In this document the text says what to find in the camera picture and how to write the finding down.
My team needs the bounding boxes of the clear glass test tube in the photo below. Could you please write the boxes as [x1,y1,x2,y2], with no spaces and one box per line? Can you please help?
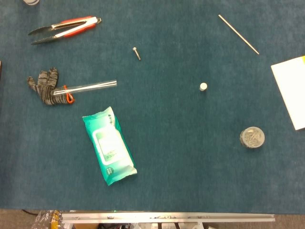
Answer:
[52,79,118,96]

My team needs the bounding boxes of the teal wet wipes pack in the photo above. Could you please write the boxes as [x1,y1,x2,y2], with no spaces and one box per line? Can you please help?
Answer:
[82,106,138,187]

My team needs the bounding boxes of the small steel bolt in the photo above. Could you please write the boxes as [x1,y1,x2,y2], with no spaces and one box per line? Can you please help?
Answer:
[132,46,142,61]

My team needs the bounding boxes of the round clear box of clips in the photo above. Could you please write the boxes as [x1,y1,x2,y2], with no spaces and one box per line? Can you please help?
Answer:
[239,126,265,150]

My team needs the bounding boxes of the grey striped work glove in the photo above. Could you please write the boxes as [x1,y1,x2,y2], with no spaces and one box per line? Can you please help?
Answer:
[27,67,76,106]

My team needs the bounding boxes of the red and steel tongs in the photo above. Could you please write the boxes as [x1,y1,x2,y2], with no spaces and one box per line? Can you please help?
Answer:
[28,16,102,45]

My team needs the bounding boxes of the thin metal rod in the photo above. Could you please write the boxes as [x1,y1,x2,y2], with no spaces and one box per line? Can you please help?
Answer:
[218,14,260,55]

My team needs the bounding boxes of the white paper sheet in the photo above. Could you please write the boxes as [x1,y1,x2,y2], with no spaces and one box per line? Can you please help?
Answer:
[270,55,305,131]

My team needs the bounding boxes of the crumpled clear plastic bag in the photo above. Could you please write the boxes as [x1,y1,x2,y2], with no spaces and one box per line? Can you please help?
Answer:
[30,209,63,229]

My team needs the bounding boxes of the aluminium frame rail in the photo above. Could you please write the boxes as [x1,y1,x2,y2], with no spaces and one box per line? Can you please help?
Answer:
[61,211,275,225]

